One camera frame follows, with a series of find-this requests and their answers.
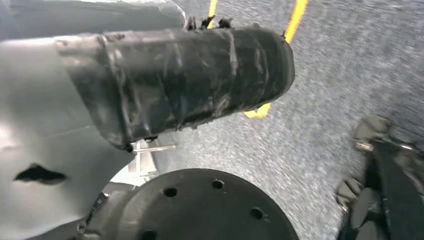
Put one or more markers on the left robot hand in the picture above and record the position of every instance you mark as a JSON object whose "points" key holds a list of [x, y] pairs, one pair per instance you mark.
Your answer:
{"points": [[39, 109]]}

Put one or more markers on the yellow floor tape line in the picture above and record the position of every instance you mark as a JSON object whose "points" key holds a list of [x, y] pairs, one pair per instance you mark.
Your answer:
{"points": [[298, 16], [212, 8]]}

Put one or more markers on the black disc with holes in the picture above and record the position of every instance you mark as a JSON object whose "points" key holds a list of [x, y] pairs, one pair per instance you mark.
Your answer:
{"points": [[198, 212]]}

